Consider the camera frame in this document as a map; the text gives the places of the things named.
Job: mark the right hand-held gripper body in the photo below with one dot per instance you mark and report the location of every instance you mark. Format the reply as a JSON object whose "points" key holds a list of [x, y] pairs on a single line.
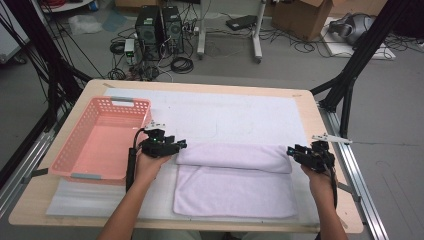
{"points": [[316, 158]]}

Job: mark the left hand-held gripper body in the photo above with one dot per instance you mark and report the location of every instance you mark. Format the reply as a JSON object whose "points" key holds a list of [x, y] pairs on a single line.
{"points": [[155, 146]]}

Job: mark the pink plastic basket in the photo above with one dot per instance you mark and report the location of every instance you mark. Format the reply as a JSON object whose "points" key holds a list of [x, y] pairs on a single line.
{"points": [[100, 150]]}

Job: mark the lilac printed towel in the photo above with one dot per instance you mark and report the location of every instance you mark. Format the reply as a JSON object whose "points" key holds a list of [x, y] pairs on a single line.
{"points": [[233, 186]]}

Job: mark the person's left hand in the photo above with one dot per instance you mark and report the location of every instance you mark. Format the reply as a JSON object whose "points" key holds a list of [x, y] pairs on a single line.
{"points": [[150, 168]]}

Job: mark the person's right hand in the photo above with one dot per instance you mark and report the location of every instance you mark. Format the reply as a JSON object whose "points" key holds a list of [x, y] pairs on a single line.
{"points": [[320, 183]]}

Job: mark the white grid mat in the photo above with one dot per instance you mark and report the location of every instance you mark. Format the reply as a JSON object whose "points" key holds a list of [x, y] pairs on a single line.
{"points": [[216, 113]]}

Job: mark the small white box green light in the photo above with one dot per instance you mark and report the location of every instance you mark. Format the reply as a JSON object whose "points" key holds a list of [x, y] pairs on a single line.
{"points": [[129, 46]]}

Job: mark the white foam board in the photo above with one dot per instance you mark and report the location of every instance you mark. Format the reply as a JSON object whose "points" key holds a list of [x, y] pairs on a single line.
{"points": [[336, 48]]}

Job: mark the black computer tower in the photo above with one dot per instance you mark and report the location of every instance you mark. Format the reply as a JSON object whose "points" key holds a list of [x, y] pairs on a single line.
{"points": [[173, 30], [148, 33]]}

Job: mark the open cardboard box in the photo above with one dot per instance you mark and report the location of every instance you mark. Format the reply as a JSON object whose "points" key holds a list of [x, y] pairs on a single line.
{"points": [[300, 20]]}

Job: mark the teal plastic sheet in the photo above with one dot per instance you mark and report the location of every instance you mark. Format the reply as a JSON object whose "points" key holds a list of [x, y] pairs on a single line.
{"points": [[115, 21]]}

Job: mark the grey rounded device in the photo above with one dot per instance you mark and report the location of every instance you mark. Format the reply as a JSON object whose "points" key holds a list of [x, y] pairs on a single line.
{"points": [[360, 26]]}

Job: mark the black flat box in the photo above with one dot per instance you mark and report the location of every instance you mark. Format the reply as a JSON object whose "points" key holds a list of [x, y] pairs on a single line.
{"points": [[241, 22]]}

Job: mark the closed cardboard box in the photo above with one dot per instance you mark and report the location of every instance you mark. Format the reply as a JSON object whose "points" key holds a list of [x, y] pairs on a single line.
{"points": [[360, 6], [133, 3]]}

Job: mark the clear plastic bag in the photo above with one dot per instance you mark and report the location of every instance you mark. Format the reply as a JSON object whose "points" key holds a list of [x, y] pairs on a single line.
{"points": [[83, 25]]}

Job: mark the round white table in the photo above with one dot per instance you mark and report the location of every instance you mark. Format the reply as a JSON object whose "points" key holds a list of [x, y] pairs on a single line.
{"points": [[66, 8]]}

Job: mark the white cabinet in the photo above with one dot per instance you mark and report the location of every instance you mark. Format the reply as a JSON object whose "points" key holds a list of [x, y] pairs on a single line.
{"points": [[10, 43]]}

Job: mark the grey metal bracket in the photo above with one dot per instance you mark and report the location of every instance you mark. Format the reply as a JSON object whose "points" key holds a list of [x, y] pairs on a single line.
{"points": [[350, 190], [40, 172]]}

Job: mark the aluminium rail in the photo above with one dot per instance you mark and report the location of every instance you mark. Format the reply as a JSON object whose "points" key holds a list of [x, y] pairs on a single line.
{"points": [[371, 216], [36, 150]]}

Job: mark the black frame post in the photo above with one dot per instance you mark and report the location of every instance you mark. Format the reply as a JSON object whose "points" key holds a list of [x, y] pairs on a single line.
{"points": [[365, 50], [43, 43]]}

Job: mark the white stand frame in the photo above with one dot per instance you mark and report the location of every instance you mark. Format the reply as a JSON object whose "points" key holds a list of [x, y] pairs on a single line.
{"points": [[257, 36]]}

